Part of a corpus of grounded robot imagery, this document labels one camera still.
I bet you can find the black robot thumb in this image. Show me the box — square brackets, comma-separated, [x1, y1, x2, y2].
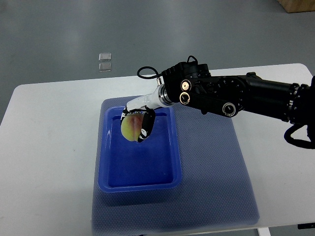
[137, 109, 156, 143]

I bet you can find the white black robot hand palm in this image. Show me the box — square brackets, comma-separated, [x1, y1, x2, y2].
[124, 91, 164, 116]

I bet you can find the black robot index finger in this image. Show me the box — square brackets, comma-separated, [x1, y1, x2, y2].
[120, 110, 129, 122]

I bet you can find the green red peach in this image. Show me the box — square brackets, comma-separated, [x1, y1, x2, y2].
[121, 114, 144, 142]

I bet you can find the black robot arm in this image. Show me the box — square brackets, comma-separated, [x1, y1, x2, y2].
[121, 56, 315, 149]

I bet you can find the lower metal floor plate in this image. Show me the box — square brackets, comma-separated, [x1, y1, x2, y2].
[98, 62, 112, 72]

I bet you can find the metal floor plate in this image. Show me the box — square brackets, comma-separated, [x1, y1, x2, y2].
[98, 62, 112, 72]
[98, 53, 112, 61]

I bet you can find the upper metal floor plate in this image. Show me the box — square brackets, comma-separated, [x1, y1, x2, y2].
[98, 53, 112, 61]

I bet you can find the blue plastic tray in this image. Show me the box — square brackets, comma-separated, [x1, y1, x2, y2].
[94, 100, 182, 194]

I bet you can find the blue textured mat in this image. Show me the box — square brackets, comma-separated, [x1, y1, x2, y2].
[92, 104, 259, 236]

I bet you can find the wooden box corner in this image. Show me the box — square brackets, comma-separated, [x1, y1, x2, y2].
[278, 0, 315, 13]

